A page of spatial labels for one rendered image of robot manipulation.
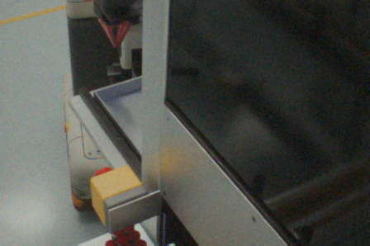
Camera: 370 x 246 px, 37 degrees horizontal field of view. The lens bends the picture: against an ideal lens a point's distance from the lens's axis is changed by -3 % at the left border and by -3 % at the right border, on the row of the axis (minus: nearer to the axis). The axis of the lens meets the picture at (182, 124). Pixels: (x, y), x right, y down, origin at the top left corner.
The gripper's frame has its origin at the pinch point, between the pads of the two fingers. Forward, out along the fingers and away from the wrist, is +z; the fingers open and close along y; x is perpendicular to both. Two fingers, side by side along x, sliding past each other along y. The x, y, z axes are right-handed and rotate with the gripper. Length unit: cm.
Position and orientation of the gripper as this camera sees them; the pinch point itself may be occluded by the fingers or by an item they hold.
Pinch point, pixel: (116, 43)
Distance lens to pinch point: 124.4
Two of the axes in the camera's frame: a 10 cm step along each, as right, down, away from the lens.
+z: -0.4, 7.6, 6.5
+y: 5.1, 5.8, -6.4
